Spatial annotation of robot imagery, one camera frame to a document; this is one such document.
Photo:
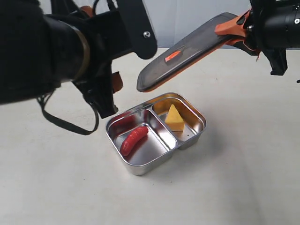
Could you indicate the yellow cheese wedge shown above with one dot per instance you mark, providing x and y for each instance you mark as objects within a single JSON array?
[{"x": 174, "y": 120}]

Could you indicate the steel two-compartment lunch box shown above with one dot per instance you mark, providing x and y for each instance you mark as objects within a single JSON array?
[{"x": 161, "y": 142}]

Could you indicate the dark transparent lid orange valve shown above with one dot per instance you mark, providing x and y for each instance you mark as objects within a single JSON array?
[{"x": 184, "y": 54}]

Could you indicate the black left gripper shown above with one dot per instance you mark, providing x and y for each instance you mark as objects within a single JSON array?
[{"x": 94, "y": 50}]

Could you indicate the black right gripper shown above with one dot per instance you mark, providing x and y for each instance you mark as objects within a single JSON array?
[{"x": 268, "y": 17}]

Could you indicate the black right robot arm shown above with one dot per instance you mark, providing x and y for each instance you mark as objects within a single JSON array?
[{"x": 292, "y": 27}]

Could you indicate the red sausage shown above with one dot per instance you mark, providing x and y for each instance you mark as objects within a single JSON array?
[{"x": 132, "y": 139}]

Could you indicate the light blue backdrop cloth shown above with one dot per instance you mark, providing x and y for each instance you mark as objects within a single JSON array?
[{"x": 172, "y": 20}]

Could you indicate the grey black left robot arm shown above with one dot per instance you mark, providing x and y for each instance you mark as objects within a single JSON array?
[{"x": 39, "y": 52}]

